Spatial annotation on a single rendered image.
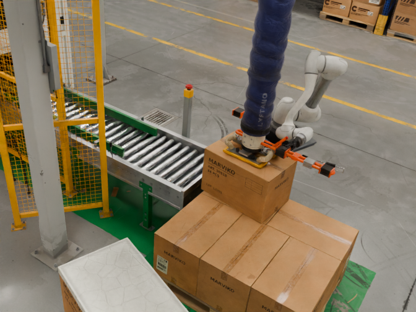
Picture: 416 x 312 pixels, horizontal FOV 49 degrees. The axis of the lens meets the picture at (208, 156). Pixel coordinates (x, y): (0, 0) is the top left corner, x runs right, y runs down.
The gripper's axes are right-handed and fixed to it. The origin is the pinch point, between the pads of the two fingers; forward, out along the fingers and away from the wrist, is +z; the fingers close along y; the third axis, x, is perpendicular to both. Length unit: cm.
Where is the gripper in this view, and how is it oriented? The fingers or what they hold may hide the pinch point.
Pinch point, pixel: (285, 151)
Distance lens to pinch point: 338.1
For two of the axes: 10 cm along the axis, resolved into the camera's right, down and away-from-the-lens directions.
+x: -8.0, -3.8, 4.6
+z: -5.9, 4.1, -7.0
